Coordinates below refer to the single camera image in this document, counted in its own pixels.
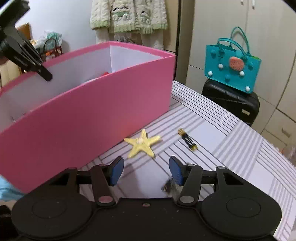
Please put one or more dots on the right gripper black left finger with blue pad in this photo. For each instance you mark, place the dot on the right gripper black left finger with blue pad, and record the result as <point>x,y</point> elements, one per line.
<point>103,177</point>

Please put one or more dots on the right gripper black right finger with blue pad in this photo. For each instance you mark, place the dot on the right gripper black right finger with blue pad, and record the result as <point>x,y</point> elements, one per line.
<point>189,177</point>

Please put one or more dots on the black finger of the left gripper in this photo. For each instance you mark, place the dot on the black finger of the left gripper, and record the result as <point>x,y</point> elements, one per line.
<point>21,52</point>

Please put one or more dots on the clutter of bags on nightstand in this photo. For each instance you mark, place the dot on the clutter of bags on nightstand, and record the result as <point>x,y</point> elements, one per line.
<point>49,45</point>

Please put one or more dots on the black gold AA battery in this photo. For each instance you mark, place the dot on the black gold AA battery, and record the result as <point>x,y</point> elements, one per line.
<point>187,139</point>

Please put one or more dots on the yellow starfish ornament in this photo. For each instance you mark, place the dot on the yellow starfish ornament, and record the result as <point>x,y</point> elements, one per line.
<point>142,144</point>

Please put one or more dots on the large pink storage box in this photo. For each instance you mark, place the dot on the large pink storage box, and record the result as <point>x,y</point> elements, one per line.
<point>48,126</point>

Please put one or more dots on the black suitcase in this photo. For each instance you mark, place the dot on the black suitcase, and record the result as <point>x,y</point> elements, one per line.
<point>243,105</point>

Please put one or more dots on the teal felt handbag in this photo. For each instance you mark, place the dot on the teal felt handbag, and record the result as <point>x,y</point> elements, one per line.
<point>228,63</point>

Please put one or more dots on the cream knitted sweater hanging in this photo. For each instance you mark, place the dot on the cream knitted sweater hanging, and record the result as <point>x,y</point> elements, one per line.
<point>137,22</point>

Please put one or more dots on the white wardrobe cabinet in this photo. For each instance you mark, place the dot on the white wardrobe cabinet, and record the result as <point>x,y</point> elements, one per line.
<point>270,28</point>

